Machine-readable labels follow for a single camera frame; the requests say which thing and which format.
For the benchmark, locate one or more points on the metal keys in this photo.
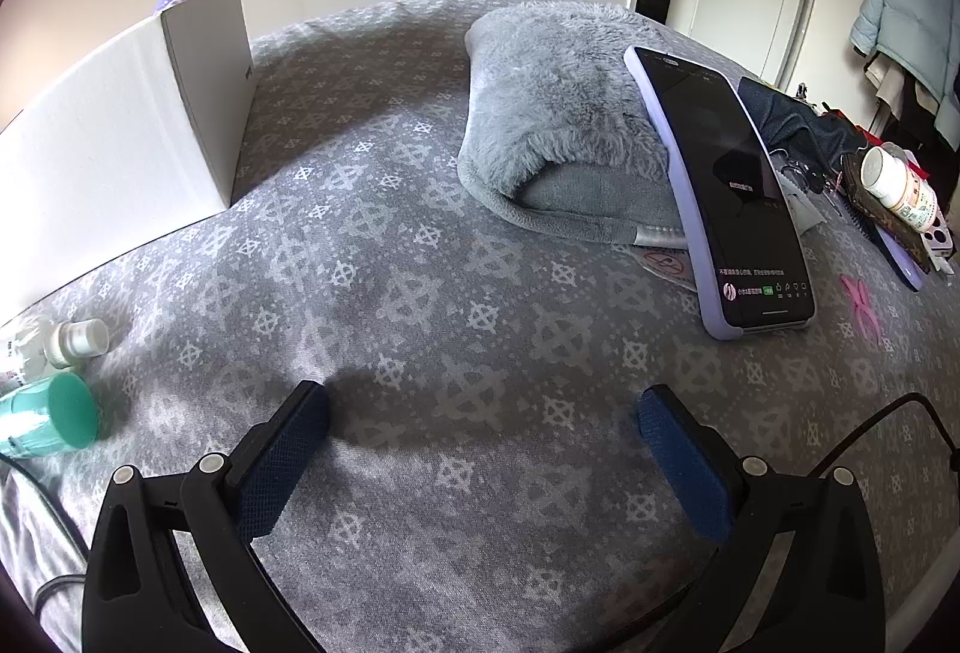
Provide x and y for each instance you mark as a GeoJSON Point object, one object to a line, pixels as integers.
{"type": "Point", "coordinates": [799, 173]}

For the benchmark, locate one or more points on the small clear white-capped bottle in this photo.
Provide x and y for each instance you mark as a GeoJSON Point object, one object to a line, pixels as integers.
{"type": "Point", "coordinates": [71, 338]}

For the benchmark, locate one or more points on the grey fluffy hand warmer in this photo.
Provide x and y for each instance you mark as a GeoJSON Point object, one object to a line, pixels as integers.
{"type": "Point", "coordinates": [555, 113]}

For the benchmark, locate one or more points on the white medicine bottle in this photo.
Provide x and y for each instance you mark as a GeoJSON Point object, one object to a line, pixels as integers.
{"type": "Point", "coordinates": [896, 184]}

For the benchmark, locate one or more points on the purple spiral notebook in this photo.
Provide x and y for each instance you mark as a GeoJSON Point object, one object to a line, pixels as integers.
{"type": "Point", "coordinates": [904, 270]}

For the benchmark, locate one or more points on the dark blue cloth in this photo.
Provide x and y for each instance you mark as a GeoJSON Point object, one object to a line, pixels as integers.
{"type": "Point", "coordinates": [795, 116]}

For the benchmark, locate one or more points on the white cardboard box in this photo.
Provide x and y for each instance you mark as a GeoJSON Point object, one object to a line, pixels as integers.
{"type": "Point", "coordinates": [97, 135]}

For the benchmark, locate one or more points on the light blue jacket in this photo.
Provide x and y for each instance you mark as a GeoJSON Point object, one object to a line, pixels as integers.
{"type": "Point", "coordinates": [900, 0]}

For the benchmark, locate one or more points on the smartphone in lilac case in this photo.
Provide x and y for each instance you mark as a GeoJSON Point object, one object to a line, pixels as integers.
{"type": "Point", "coordinates": [727, 188]}

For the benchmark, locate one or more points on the white tag with red print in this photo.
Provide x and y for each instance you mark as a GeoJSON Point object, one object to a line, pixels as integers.
{"type": "Point", "coordinates": [667, 267]}

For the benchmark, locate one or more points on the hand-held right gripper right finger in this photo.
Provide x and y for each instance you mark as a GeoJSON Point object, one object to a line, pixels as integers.
{"type": "Point", "coordinates": [686, 465]}

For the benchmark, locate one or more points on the grey patterned bedsheet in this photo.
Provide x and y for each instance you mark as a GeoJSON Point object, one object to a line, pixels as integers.
{"type": "Point", "coordinates": [450, 323]}

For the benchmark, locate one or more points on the pink hair clip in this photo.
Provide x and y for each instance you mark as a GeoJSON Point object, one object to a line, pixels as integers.
{"type": "Point", "coordinates": [862, 308]}

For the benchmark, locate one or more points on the teal plastic bottle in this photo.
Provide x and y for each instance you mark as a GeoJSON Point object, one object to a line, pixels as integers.
{"type": "Point", "coordinates": [67, 409]}

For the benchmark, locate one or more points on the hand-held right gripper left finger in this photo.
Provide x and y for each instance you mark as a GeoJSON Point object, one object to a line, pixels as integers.
{"type": "Point", "coordinates": [281, 465]}

